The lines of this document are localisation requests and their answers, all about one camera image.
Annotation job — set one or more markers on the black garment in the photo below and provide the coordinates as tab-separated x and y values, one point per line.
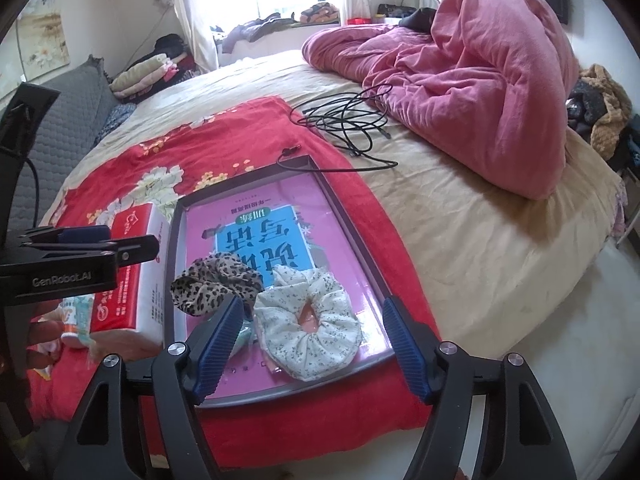
417	19

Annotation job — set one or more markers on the black bag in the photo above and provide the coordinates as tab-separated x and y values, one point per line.
395	10

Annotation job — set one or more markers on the white vitamin bottle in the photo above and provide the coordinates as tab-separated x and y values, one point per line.
77	315

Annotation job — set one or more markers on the leopard print scrunchie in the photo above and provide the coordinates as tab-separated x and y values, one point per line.
210	280

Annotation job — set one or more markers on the dark grey tray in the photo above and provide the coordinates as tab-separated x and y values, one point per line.
175	240

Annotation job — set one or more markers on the pink and blue book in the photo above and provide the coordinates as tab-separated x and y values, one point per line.
325	220

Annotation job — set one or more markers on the brown fuzzy garment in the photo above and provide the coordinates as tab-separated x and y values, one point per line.
610	120

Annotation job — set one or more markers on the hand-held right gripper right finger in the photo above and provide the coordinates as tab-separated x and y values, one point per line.
407	355

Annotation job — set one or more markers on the red tissue pack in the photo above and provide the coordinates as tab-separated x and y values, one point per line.
135	225

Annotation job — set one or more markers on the red floral blanket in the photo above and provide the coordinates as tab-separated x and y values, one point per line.
240	125

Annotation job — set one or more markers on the pile of folded clothes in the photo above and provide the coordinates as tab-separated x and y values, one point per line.
145	72

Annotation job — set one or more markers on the white floral scrunchie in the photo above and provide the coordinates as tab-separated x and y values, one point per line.
320	350

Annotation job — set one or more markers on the pink duvet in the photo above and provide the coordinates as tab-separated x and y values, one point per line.
475	85

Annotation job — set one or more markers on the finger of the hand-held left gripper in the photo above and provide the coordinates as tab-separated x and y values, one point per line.
85	235
140	250

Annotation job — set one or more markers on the blue patterned cloth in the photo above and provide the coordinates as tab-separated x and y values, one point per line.
117	117

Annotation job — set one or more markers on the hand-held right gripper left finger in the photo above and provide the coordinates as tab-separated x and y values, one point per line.
217	355

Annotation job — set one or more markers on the floral wall painting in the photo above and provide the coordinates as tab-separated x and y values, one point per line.
40	45

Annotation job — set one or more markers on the cream bed sheet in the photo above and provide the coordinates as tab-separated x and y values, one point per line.
475	240

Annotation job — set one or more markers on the grey quilted headboard cover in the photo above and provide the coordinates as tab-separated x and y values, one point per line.
75	110

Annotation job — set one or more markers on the person's left hand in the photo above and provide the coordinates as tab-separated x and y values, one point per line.
42	331

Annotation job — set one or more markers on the clothes on windowsill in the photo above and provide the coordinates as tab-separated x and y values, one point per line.
260	27

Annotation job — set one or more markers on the small red box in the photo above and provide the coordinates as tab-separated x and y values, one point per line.
357	20

